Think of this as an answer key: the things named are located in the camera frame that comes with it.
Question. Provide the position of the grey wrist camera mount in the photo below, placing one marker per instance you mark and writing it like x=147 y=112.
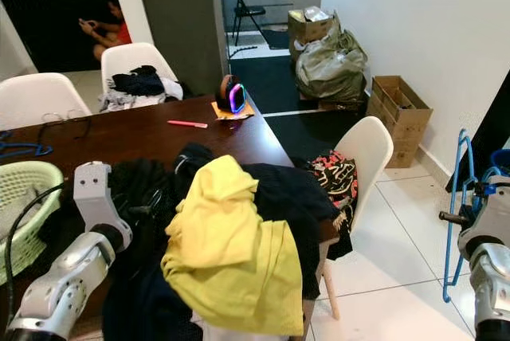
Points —
x=96 y=194
x=486 y=217

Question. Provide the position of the grey-green plastic bag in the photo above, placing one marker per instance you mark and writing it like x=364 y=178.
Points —
x=331 y=70

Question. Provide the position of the stuffed brown cardboard box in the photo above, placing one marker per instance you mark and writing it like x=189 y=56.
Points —
x=311 y=29

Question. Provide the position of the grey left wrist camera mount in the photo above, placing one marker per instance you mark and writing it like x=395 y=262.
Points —
x=96 y=194

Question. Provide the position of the white plastic chair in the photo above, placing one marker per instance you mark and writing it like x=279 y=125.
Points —
x=135 y=54
x=40 y=102
x=370 y=142

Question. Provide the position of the black headset with purple light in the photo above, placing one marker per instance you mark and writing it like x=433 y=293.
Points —
x=231 y=96

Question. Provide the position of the pink pen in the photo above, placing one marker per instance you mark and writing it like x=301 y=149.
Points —
x=187 y=124

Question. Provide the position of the pile of mixed clothes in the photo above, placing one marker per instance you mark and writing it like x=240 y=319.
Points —
x=139 y=84

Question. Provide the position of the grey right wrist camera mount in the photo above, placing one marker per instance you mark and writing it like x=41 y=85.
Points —
x=486 y=217

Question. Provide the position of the light green plastic basket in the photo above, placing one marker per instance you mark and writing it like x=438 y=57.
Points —
x=40 y=182

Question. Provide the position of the person in red shirt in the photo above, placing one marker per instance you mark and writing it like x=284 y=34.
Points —
x=119 y=32

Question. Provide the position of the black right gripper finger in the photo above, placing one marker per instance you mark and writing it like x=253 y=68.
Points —
x=454 y=220

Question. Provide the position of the orange paper sheet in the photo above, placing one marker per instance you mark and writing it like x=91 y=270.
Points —
x=219 y=115

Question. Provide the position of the yellow garment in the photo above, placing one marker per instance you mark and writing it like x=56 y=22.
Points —
x=231 y=253

